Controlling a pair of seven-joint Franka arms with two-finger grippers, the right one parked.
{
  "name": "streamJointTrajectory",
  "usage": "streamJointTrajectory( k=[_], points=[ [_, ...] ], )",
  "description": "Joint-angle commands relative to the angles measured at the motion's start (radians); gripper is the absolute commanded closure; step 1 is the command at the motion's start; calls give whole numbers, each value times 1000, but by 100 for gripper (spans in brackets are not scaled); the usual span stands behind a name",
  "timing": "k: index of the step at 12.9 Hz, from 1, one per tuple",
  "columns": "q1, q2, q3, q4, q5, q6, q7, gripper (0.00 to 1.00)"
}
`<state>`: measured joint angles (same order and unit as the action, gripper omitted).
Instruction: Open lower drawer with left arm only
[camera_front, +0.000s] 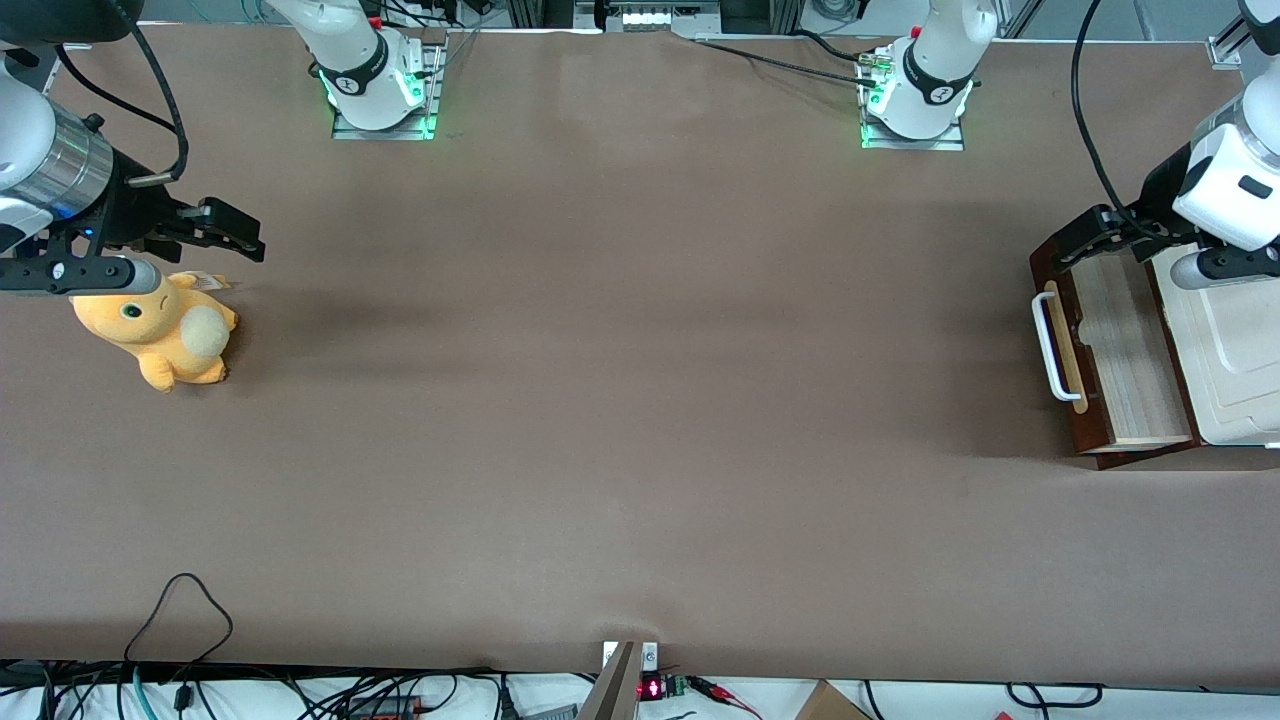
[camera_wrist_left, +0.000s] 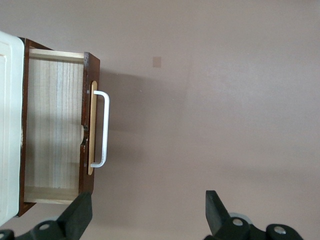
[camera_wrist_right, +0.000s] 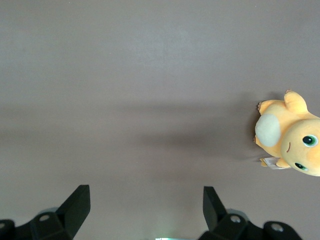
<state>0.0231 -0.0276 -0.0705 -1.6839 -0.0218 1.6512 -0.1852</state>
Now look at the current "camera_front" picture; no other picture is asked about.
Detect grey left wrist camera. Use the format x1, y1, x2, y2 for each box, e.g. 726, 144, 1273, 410
1170, 243, 1280, 292

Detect black and orange box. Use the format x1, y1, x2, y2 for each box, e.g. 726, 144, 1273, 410
345, 695, 429, 720

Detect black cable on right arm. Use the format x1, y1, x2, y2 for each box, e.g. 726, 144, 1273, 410
55, 0, 191, 189

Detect long black table cable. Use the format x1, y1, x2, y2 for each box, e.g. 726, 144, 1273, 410
692, 38, 879, 85

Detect brown cardboard piece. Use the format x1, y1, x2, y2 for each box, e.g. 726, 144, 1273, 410
795, 680, 873, 720

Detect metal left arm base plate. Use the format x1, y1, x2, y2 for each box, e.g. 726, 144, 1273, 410
858, 48, 966, 151

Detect white drawer cabinet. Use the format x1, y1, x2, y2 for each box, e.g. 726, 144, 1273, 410
1150, 240, 1280, 447

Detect orange dragon plush toy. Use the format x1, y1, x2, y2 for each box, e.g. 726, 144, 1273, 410
68, 270, 239, 394

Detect brown camera stand post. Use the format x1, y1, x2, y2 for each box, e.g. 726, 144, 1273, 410
575, 640, 641, 720

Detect aluminium frame extrusion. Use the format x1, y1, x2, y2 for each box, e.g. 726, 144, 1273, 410
1205, 0, 1280, 71

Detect thin black looped cable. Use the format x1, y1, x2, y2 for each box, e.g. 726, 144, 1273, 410
123, 572, 234, 666

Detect dark wood drawer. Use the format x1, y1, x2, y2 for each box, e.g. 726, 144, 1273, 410
1030, 235, 1204, 471

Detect red clip lead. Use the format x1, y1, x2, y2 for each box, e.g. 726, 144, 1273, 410
688, 676, 763, 719

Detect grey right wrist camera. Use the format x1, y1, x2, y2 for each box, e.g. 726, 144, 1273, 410
0, 256, 163, 297

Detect white drawer handle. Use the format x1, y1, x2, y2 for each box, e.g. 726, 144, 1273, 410
1031, 281, 1089, 412

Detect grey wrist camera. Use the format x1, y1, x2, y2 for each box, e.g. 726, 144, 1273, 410
0, 256, 163, 297
1170, 243, 1280, 292

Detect black floor cable loop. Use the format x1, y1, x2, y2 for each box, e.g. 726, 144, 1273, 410
1005, 682, 1104, 709

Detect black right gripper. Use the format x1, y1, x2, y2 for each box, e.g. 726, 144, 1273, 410
40, 150, 267, 264

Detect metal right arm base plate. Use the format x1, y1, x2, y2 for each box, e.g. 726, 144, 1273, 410
330, 40, 443, 141

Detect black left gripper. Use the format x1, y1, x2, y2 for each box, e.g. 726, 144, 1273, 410
1030, 145, 1201, 271

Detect short black table cable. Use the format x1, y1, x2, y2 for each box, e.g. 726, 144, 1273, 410
790, 28, 876, 63

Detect lit rack device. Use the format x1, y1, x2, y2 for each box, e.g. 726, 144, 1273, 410
575, 0, 723, 33

